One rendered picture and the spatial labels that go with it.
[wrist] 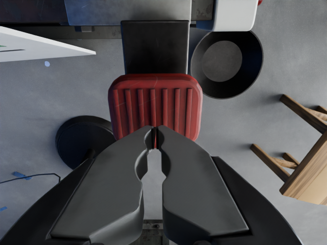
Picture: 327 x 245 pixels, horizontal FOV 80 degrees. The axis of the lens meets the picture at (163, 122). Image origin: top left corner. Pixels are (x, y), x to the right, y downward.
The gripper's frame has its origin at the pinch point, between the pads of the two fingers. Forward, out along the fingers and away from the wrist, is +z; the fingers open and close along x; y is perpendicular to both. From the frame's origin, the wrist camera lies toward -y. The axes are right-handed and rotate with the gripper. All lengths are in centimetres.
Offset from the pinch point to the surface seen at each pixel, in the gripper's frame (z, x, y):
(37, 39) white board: 37.9, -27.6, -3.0
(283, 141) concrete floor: 78, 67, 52
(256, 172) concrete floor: 78, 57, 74
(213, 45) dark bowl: 78, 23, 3
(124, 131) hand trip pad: 1.8, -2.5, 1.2
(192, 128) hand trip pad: 1.8, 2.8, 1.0
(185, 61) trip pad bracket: 7.3, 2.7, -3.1
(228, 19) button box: 15.1, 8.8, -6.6
